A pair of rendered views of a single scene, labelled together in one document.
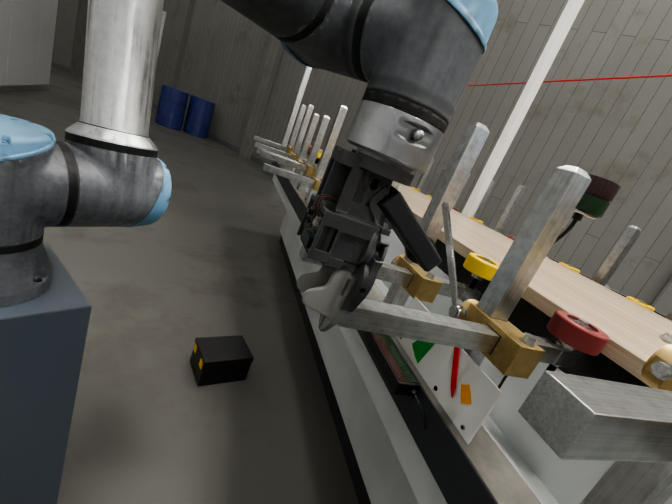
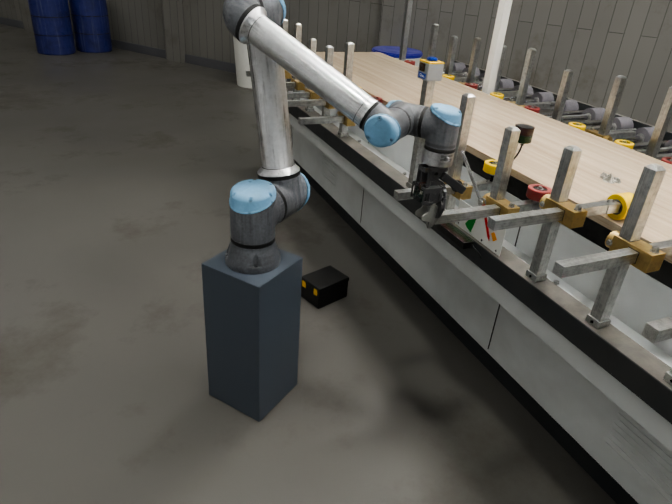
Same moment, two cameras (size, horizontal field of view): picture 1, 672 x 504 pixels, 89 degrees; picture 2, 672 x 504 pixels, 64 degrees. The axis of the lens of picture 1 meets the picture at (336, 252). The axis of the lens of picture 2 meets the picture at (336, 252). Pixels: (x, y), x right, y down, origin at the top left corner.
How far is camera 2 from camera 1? 1.30 m
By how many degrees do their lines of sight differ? 12
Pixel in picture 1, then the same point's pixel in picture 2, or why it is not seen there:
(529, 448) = not seen: hidden behind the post
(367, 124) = (430, 159)
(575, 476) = (554, 257)
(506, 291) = (499, 186)
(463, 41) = (453, 130)
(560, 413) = (492, 223)
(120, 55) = (282, 131)
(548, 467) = not seen: hidden behind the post
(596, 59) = not seen: outside the picture
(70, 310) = (297, 261)
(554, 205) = (507, 146)
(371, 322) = (446, 219)
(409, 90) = (441, 147)
